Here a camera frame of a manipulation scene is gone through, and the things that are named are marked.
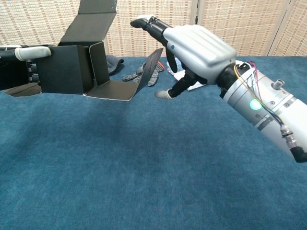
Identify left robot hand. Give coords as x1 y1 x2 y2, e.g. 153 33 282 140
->
0 45 53 91

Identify grey knit work glove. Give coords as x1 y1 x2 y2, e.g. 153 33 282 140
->
122 61 165 87

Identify beige woven screen panel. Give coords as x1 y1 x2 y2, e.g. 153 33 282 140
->
0 0 111 57
105 0 200 57
268 0 307 57
194 0 292 57

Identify coloured right wrist wires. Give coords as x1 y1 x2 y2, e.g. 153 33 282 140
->
234 61 286 127

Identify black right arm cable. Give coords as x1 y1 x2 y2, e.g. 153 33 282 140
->
280 124 307 163

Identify black paper box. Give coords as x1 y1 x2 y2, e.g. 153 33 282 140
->
4 0 164 102

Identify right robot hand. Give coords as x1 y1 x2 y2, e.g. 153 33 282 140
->
130 14 237 100

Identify grey blue beanie hat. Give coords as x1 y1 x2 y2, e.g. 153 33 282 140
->
106 55 125 77

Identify white tissue packet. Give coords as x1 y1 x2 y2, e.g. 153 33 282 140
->
174 71 204 92

